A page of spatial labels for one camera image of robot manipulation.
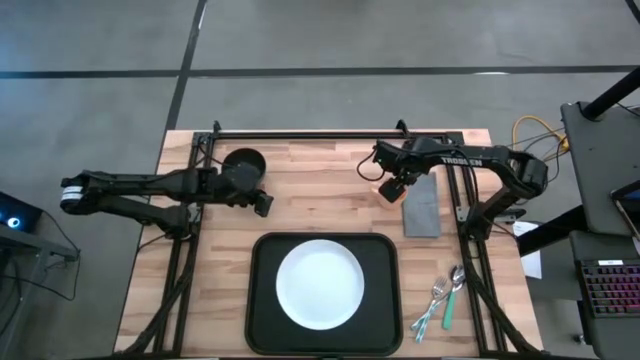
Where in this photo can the blue-lit computer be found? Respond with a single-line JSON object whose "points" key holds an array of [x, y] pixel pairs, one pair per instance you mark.
{"points": [[15, 215]]}

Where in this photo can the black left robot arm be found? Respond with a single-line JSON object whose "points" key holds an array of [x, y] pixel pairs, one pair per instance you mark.
{"points": [[140, 182]]}

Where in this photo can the black stand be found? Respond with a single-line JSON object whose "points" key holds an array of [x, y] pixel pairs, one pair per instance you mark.
{"points": [[35, 247]]}

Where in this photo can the laptop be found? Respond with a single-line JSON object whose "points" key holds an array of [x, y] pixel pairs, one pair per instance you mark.
{"points": [[627, 205]]}

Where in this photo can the black bowl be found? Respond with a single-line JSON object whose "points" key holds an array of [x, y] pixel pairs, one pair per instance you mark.
{"points": [[243, 155]]}

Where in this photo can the black aluminium table frame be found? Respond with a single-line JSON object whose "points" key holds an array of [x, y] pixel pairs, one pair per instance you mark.
{"points": [[300, 135]]}

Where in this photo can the white round plate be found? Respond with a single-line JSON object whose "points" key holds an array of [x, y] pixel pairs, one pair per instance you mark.
{"points": [[320, 285]]}

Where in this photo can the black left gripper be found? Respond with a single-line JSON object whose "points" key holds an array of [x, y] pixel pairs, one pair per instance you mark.
{"points": [[230, 187]]}

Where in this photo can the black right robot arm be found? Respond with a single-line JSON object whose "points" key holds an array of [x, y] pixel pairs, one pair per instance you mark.
{"points": [[500, 160]]}

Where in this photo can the dark grey cart top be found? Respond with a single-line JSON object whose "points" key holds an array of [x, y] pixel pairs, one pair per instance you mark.
{"points": [[600, 175]]}

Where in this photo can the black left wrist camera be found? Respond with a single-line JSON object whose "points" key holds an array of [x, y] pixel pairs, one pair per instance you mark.
{"points": [[263, 205]]}

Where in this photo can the white paper sheet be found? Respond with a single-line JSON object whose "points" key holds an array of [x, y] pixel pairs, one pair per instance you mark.
{"points": [[531, 260]]}

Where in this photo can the black diagonal bar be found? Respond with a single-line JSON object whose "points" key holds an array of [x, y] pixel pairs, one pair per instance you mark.
{"points": [[550, 230]]}

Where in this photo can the black tray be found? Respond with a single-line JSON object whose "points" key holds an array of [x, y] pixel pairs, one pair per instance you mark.
{"points": [[260, 300]]}

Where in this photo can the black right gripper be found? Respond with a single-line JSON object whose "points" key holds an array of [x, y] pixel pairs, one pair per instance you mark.
{"points": [[409, 174]]}

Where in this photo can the backlit keyboard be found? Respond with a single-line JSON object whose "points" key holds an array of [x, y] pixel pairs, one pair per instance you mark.
{"points": [[612, 287]]}

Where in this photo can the black pole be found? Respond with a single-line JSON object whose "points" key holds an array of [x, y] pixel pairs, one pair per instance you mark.
{"points": [[612, 95]]}

